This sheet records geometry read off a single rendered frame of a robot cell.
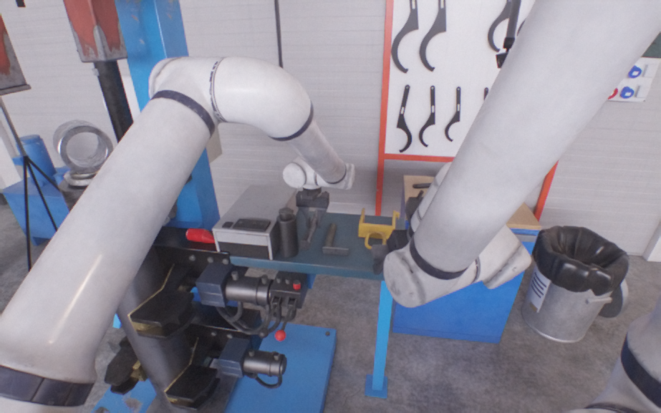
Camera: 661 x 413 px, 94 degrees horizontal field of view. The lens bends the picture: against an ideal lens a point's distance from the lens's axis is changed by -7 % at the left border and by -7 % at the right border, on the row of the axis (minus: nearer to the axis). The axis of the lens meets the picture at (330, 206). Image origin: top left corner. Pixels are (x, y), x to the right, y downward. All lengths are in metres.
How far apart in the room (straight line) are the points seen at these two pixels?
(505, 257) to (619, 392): 0.21
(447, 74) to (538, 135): 2.52
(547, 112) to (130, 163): 0.51
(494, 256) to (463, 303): 1.75
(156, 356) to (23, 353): 1.19
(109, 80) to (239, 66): 1.01
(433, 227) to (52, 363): 0.47
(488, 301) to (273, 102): 1.97
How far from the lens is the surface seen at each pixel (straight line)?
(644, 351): 0.48
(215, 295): 1.41
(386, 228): 1.44
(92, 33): 1.33
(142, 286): 1.42
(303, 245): 1.28
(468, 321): 2.44
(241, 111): 0.61
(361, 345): 2.41
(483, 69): 2.87
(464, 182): 0.37
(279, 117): 0.61
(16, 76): 1.12
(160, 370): 1.74
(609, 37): 0.30
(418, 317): 2.38
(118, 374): 1.91
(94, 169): 1.26
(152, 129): 0.58
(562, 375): 2.65
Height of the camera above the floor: 1.89
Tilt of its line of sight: 29 degrees down
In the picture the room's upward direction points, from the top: 1 degrees counter-clockwise
